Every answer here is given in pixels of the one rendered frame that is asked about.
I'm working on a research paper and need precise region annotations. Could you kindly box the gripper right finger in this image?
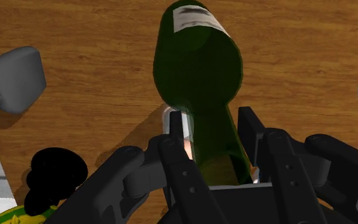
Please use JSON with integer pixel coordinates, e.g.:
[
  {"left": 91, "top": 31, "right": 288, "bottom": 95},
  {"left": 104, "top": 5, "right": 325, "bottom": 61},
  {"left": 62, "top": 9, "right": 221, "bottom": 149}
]
[{"left": 237, "top": 106, "right": 358, "bottom": 224}]

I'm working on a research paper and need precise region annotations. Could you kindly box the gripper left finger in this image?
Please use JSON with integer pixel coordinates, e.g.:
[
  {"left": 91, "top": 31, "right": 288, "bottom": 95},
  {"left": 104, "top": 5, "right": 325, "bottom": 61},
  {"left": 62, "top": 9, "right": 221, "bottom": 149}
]
[{"left": 43, "top": 110, "right": 229, "bottom": 224}]

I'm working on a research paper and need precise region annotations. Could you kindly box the dark green bottle white label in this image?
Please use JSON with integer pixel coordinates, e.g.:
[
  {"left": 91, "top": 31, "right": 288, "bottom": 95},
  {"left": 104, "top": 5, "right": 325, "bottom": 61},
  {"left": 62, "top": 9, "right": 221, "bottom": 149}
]
[{"left": 152, "top": 0, "right": 254, "bottom": 187}]

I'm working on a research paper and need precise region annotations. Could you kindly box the black lumpy figure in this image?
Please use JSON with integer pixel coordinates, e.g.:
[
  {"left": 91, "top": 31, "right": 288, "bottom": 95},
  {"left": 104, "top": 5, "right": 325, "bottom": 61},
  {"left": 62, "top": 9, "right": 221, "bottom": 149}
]
[{"left": 24, "top": 147, "right": 89, "bottom": 217}]

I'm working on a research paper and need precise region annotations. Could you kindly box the green and yellow round object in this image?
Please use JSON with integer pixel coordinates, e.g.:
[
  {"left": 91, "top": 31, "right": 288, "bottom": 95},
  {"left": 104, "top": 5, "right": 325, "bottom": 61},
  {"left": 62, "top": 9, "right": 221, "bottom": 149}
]
[{"left": 0, "top": 204, "right": 59, "bottom": 224}]

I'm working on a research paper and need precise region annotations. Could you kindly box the grey rounded block object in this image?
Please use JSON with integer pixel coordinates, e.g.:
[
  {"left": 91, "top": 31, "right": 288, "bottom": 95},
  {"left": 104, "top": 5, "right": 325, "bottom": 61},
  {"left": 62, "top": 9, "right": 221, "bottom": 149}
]
[{"left": 0, "top": 45, "right": 47, "bottom": 115}]

